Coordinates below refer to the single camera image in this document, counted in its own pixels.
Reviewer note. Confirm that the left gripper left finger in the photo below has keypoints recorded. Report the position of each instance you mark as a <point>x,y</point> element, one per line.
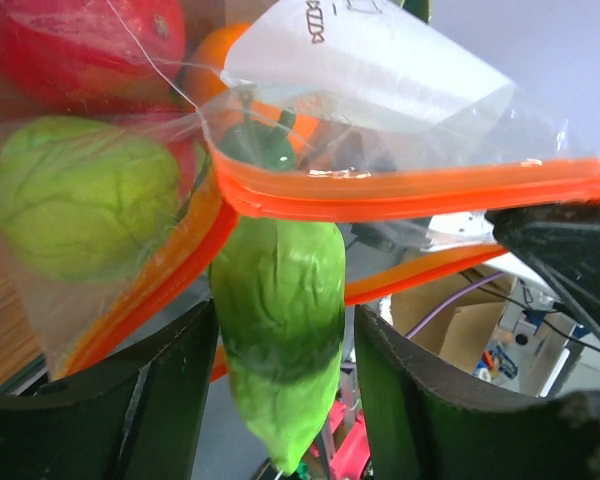
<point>135,415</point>

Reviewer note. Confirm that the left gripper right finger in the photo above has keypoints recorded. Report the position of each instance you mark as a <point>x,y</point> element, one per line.
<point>426,419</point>

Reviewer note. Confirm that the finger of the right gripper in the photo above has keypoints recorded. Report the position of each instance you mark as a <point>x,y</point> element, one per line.
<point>561,243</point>

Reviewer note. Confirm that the green cucumber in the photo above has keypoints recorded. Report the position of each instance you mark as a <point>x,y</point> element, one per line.
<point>278,289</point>

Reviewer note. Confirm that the clear orange zip top bag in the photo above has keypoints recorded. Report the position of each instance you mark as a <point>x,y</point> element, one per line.
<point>413,129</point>

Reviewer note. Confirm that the orange fruit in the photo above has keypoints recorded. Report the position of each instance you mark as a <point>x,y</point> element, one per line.
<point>202,77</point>

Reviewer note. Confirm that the red apple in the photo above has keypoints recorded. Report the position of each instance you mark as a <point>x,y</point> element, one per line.
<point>93,58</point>

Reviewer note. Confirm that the cardboard box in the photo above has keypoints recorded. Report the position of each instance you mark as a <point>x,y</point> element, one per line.
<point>488,324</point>

